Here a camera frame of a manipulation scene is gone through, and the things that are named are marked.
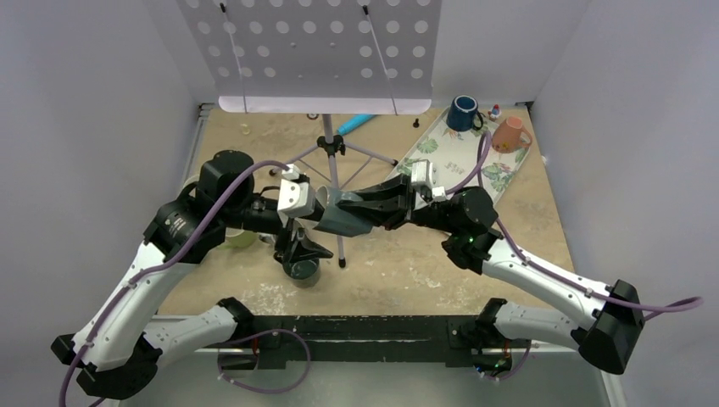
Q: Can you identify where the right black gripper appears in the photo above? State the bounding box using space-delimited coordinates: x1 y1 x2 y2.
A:
341 174 460 234

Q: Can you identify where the dark teal mug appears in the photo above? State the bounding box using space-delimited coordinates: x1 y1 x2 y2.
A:
314 186 373 237

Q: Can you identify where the light green mug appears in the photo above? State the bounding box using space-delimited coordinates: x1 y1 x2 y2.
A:
220 228 258 249

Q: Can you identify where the grey ribbed mug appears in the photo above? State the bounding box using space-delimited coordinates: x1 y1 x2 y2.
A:
258 233 276 246

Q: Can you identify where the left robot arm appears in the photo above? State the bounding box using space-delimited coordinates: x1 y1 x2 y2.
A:
51 150 330 402

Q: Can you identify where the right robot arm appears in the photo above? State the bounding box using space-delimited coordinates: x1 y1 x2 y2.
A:
326 175 645 375

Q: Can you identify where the dark blue mug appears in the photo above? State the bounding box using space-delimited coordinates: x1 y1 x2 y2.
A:
446 95 484 132

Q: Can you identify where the orange mug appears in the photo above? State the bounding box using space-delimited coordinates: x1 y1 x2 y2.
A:
492 116 533 153

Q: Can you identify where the floral serving tray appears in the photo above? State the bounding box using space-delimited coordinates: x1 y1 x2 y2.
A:
387 111 530 203

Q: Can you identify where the light blue cylinder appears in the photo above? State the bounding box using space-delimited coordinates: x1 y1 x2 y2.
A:
337 114 375 136

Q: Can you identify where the small gnome figurine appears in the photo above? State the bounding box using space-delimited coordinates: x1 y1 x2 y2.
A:
488 104 502 122

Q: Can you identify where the perforated music stand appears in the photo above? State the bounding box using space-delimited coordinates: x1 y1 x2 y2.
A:
176 0 443 269

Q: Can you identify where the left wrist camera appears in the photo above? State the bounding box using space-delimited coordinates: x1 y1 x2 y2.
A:
276 164 315 222

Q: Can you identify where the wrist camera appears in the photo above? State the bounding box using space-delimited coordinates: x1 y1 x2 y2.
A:
410 159 447 204
276 164 315 222

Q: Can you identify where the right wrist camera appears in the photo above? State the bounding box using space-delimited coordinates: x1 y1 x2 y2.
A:
410 159 447 204

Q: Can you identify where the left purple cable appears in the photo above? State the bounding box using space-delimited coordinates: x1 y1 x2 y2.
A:
59 161 293 407

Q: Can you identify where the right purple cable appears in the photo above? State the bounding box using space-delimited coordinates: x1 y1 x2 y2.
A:
446 131 705 314

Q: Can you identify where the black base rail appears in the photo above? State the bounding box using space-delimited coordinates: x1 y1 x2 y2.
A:
218 315 528 370

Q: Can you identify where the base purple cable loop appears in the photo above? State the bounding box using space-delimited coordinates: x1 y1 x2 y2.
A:
216 329 313 394

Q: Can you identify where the aluminium frame rail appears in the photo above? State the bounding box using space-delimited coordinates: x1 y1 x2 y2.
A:
143 313 232 356

